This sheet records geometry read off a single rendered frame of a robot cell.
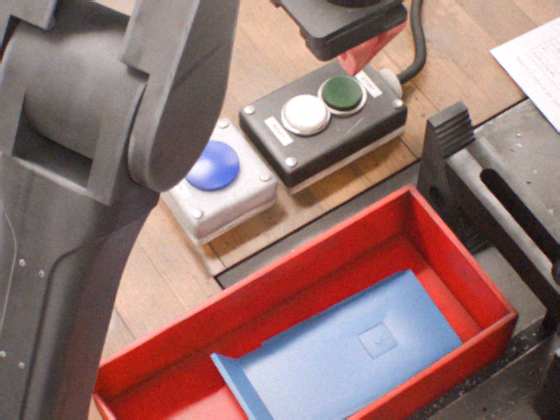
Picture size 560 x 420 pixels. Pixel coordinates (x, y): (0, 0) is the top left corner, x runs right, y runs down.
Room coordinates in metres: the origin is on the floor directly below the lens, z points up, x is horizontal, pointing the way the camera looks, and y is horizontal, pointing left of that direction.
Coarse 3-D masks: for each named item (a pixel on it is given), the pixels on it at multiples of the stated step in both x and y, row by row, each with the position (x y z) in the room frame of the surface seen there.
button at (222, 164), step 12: (216, 144) 0.49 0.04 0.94; (204, 156) 0.48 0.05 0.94; (216, 156) 0.48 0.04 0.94; (228, 156) 0.48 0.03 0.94; (192, 168) 0.47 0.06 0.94; (204, 168) 0.47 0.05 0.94; (216, 168) 0.47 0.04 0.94; (228, 168) 0.47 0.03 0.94; (192, 180) 0.46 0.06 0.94; (204, 180) 0.46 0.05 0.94; (216, 180) 0.46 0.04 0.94; (228, 180) 0.46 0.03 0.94
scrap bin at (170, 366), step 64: (320, 256) 0.40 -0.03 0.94; (384, 256) 0.42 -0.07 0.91; (448, 256) 0.40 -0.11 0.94; (192, 320) 0.35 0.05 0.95; (256, 320) 0.37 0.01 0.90; (448, 320) 0.37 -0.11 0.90; (512, 320) 0.34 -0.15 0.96; (128, 384) 0.32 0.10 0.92; (192, 384) 0.33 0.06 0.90; (448, 384) 0.32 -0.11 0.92
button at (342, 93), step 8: (328, 80) 0.55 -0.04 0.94; (336, 80) 0.55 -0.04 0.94; (344, 80) 0.55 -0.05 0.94; (352, 80) 0.55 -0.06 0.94; (328, 88) 0.54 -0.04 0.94; (336, 88) 0.54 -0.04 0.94; (344, 88) 0.54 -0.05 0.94; (352, 88) 0.54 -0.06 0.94; (360, 88) 0.54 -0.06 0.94; (328, 96) 0.53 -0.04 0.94; (336, 96) 0.53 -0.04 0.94; (344, 96) 0.53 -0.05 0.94; (352, 96) 0.53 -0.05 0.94; (360, 96) 0.53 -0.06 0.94; (328, 104) 0.53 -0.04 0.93; (336, 104) 0.53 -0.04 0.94; (344, 104) 0.53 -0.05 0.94; (352, 104) 0.53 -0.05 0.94
